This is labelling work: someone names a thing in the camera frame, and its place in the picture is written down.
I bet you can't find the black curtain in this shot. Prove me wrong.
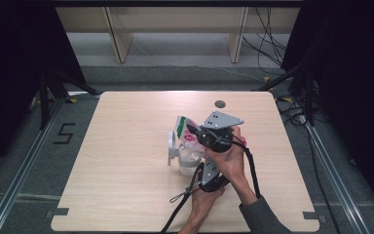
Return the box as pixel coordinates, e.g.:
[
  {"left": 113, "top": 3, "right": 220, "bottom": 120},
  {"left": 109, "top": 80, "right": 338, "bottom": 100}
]
[
  {"left": 0, "top": 0, "right": 89, "bottom": 183},
  {"left": 280, "top": 0, "right": 374, "bottom": 209}
]

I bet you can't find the thin grey strap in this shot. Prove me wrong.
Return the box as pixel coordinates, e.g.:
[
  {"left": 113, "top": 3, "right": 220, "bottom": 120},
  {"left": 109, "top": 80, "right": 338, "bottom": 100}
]
[{"left": 169, "top": 181, "right": 203, "bottom": 204}]

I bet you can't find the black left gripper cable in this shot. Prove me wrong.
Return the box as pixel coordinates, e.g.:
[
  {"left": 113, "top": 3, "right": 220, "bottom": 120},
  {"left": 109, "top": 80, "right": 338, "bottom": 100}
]
[{"left": 160, "top": 161, "right": 206, "bottom": 234}]

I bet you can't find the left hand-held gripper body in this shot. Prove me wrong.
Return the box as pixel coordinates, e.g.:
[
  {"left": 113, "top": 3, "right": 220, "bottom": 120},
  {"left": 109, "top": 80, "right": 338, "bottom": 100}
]
[{"left": 198, "top": 157, "right": 232, "bottom": 193}]

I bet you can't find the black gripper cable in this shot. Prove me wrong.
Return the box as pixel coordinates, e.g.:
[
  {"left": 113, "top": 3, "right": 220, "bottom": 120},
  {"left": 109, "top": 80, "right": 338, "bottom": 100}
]
[
  {"left": 160, "top": 161, "right": 206, "bottom": 234},
  {"left": 231, "top": 136, "right": 262, "bottom": 199}
]

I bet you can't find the person's right hand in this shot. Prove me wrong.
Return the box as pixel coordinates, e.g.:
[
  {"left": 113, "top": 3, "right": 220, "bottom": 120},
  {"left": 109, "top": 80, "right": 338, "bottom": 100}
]
[{"left": 204, "top": 126, "right": 249, "bottom": 183}]

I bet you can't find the light wooden desk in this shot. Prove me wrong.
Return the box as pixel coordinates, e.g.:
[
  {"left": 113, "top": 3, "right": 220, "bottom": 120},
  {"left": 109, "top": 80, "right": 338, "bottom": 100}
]
[{"left": 54, "top": 6, "right": 301, "bottom": 64}]

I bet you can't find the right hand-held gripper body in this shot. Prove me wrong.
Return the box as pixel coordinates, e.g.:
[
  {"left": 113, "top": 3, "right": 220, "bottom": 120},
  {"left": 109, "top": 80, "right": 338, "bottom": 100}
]
[{"left": 196, "top": 110, "right": 245, "bottom": 154}]

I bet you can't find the red and white plastic bag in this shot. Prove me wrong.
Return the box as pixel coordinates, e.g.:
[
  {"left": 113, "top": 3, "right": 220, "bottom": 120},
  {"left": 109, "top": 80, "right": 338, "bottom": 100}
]
[{"left": 174, "top": 115, "right": 247, "bottom": 157}]

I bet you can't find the black hanging cable bundle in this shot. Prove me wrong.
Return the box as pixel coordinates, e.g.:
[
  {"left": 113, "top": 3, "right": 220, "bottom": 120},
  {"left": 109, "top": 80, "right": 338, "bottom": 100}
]
[{"left": 242, "top": 7, "right": 288, "bottom": 77}]

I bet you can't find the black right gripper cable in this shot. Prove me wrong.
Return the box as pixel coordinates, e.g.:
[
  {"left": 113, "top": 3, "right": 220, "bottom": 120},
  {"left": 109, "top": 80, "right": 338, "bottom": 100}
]
[{"left": 231, "top": 136, "right": 262, "bottom": 199}]

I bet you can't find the black floor cable tangle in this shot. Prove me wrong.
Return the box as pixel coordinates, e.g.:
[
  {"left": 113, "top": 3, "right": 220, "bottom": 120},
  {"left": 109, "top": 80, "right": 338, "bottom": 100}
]
[{"left": 277, "top": 97, "right": 310, "bottom": 128}]

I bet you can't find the black metal stand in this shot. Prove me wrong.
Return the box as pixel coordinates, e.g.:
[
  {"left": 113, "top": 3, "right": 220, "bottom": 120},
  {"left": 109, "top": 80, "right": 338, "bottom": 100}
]
[
  {"left": 252, "top": 62, "right": 316, "bottom": 126},
  {"left": 38, "top": 69, "right": 100, "bottom": 131}
]

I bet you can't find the person's left hand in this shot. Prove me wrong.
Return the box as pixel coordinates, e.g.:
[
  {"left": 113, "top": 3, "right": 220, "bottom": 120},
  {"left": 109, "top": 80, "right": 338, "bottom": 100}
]
[{"left": 189, "top": 186, "right": 227, "bottom": 225}]

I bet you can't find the white floor cable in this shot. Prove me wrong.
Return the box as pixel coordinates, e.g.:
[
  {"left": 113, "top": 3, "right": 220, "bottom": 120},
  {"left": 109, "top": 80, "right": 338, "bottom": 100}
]
[{"left": 132, "top": 38, "right": 264, "bottom": 83}]

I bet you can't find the metal floor rail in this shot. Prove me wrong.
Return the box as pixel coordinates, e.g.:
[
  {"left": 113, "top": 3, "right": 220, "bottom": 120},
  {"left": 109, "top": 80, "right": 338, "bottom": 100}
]
[
  {"left": 0, "top": 96, "right": 67, "bottom": 234},
  {"left": 305, "top": 121, "right": 373, "bottom": 234}
]

